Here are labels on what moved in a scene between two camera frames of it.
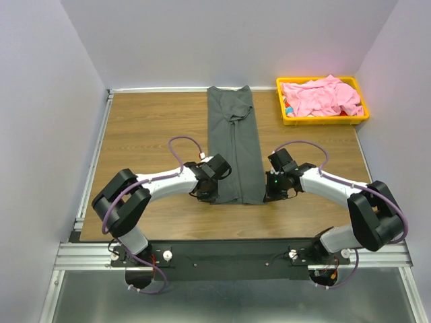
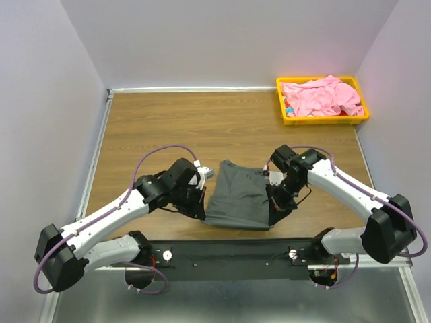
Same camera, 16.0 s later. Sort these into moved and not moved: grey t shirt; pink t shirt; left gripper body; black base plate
Moved: grey t shirt; left gripper body
Not moved: pink t shirt; black base plate
